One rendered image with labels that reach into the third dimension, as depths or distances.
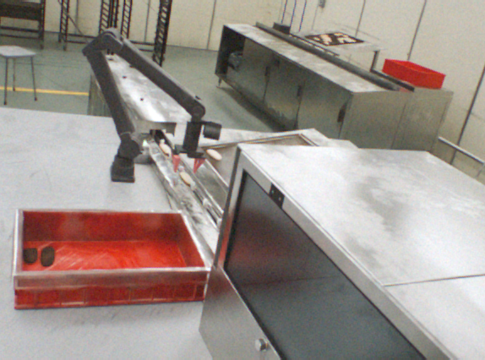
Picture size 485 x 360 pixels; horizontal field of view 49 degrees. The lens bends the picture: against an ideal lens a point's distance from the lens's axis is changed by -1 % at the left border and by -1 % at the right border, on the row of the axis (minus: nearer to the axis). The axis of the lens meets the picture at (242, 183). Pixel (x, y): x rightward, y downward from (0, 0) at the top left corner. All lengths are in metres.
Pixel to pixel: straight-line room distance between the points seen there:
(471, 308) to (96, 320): 0.86
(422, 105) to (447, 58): 1.02
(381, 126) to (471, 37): 1.61
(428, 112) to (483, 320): 4.67
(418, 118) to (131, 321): 4.30
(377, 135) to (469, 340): 4.22
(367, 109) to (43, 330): 3.78
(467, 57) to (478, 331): 5.35
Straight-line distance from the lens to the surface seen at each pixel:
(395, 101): 4.84
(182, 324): 1.35
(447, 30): 6.24
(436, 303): 0.74
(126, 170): 2.01
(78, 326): 1.31
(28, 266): 1.50
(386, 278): 0.75
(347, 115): 4.59
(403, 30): 6.74
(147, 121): 2.40
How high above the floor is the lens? 1.66
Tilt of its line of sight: 23 degrees down
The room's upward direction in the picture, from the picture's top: 12 degrees clockwise
